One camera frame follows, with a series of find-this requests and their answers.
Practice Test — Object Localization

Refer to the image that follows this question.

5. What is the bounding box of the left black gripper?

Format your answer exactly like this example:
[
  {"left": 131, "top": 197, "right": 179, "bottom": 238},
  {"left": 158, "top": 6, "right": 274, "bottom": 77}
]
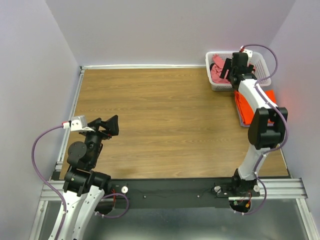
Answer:
[{"left": 82, "top": 114, "right": 119, "bottom": 167}]

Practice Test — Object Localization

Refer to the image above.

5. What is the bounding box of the pink t shirt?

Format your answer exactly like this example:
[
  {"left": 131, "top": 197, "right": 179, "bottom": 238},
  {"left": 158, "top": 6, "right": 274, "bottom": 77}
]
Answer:
[{"left": 210, "top": 54, "right": 257, "bottom": 88}]

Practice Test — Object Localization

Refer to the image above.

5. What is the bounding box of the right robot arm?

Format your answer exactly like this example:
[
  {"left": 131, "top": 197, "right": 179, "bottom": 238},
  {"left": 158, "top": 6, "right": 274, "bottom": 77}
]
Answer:
[{"left": 215, "top": 49, "right": 288, "bottom": 197}]

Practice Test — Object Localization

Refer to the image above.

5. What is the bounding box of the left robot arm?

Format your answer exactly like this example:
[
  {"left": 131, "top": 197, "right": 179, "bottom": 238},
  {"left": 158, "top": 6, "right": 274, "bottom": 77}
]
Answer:
[{"left": 49, "top": 115, "right": 119, "bottom": 240}]

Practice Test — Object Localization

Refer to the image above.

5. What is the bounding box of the white plastic laundry basket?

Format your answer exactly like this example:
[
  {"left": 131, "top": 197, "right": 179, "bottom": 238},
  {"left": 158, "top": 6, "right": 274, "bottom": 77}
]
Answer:
[{"left": 205, "top": 50, "right": 272, "bottom": 91}]

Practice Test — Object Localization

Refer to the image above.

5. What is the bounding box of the folded orange t shirt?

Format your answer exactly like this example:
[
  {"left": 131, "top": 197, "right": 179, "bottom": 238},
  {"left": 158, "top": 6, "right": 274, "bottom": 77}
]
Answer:
[{"left": 234, "top": 89, "right": 276, "bottom": 124}]

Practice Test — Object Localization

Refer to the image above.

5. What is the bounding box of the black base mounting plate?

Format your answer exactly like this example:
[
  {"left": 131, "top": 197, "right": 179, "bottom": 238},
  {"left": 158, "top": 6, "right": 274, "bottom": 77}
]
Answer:
[{"left": 82, "top": 176, "right": 261, "bottom": 210}]

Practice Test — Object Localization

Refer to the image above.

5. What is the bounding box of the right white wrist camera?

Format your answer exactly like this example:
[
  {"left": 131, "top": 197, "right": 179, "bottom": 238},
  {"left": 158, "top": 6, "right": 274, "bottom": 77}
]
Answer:
[{"left": 239, "top": 45, "right": 253, "bottom": 62}]

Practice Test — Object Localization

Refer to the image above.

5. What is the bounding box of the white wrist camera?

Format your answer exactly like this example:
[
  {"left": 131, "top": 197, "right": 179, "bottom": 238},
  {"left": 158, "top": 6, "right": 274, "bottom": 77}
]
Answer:
[
  {"left": 239, "top": 45, "right": 253, "bottom": 62},
  {"left": 62, "top": 115, "right": 88, "bottom": 132}
]

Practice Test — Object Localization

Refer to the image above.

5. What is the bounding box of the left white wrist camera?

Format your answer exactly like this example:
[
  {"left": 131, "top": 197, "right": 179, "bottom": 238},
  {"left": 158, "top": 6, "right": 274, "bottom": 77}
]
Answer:
[{"left": 62, "top": 115, "right": 88, "bottom": 132}]

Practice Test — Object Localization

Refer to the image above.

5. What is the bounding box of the aluminium frame rail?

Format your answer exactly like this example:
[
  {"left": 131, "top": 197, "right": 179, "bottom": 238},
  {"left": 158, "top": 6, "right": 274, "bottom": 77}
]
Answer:
[{"left": 28, "top": 66, "right": 320, "bottom": 240}]

